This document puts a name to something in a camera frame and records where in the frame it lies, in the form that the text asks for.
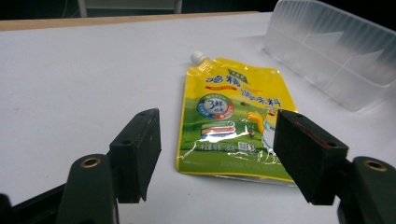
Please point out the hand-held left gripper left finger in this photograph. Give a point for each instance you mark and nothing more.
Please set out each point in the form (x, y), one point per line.
(134, 155)

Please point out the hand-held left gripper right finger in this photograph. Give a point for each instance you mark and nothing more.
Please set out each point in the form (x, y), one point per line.
(311, 161)

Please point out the yellow spouted seasoning pouch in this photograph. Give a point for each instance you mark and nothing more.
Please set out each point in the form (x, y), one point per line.
(224, 118)

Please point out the translucent plastic storage bin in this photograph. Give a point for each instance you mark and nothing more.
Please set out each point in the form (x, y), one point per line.
(333, 56)

